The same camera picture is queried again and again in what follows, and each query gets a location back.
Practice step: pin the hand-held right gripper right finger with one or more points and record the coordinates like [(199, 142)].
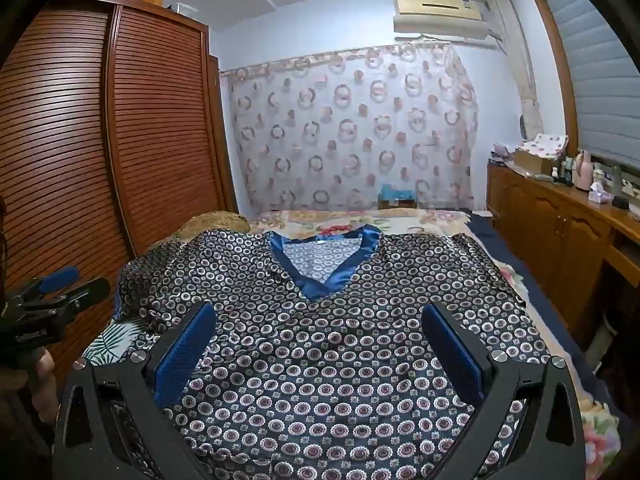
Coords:
[(452, 355)]

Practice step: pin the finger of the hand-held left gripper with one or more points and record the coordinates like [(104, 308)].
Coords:
[(85, 291), (60, 279)]

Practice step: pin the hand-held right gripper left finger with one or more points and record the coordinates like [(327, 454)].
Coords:
[(182, 355)]

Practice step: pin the navy circle-print pajama top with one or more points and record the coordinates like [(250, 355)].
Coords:
[(320, 360)]

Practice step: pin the person's left forearm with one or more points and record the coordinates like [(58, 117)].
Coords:
[(20, 440)]

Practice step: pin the person's left hand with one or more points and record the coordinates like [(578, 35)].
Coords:
[(44, 375)]

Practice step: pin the palm leaf printed sheet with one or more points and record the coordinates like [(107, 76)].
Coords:
[(107, 342)]

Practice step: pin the floral blanket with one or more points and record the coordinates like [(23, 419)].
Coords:
[(425, 222)]

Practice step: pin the golden brown cushion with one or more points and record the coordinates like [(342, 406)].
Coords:
[(215, 222)]

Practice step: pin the wooden sideboard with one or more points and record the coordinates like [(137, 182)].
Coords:
[(550, 230)]

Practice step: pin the blue cloth bundle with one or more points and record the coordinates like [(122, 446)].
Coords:
[(397, 194)]

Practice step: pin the brown slatted wooden wardrobe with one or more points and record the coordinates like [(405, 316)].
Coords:
[(160, 135)]

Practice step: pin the purple bag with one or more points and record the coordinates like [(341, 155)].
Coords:
[(501, 150)]

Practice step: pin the cardboard box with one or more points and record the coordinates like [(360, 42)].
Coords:
[(532, 160)]

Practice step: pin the green bottle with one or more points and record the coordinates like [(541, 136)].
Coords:
[(568, 171)]

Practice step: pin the pale tissue pack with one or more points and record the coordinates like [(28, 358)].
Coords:
[(598, 194)]

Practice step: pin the pink bottle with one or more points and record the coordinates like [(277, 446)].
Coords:
[(583, 172)]

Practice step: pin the small black object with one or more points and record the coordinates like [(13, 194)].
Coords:
[(621, 203)]

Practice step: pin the floral cloth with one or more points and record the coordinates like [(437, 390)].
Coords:
[(550, 143)]

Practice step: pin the small dark fan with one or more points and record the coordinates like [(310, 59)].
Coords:
[(523, 126)]

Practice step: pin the pink circle-print curtain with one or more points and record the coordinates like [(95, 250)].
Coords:
[(350, 135)]

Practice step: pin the beige gathered curtain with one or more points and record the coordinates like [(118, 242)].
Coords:
[(520, 70)]

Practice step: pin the grey window blind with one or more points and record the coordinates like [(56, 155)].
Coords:
[(595, 85)]

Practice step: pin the wooden window frame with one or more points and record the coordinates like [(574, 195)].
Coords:
[(555, 70)]

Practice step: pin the beige wall air conditioner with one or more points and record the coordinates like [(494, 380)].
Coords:
[(435, 15)]

